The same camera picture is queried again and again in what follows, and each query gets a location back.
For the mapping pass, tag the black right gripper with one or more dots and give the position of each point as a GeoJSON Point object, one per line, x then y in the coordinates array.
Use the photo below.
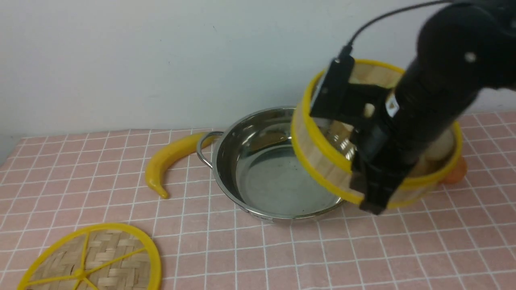
{"type": "Point", "coordinates": [385, 141]}

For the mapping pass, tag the yellow bamboo steamer basket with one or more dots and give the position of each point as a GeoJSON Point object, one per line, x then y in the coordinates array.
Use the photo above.
{"type": "Point", "coordinates": [325, 151]}

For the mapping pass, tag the yellow bamboo steamer lid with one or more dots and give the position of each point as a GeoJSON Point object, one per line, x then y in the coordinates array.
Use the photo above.
{"type": "Point", "coordinates": [108, 256]}

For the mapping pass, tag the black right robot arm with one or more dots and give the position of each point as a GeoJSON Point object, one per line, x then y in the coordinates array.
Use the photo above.
{"type": "Point", "coordinates": [462, 49]}

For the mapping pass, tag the stainless steel pot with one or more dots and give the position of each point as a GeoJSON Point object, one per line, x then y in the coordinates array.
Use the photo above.
{"type": "Point", "coordinates": [254, 164]}

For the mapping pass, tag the orange bread roll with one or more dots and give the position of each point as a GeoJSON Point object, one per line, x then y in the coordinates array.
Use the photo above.
{"type": "Point", "coordinates": [457, 173]}

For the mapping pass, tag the pink checkered tablecloth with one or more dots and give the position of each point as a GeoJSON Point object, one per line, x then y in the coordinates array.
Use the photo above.
{"type": "Point", "coordinates": [462, 237]}

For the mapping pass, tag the yellow plastic banana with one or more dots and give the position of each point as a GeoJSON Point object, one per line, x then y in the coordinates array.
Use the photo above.
{"type": "Point", "coordinates": [169, 155]}

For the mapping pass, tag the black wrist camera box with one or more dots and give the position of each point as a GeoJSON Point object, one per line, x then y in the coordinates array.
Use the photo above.
{"type": "Point", "coordinates": [328, 97]}

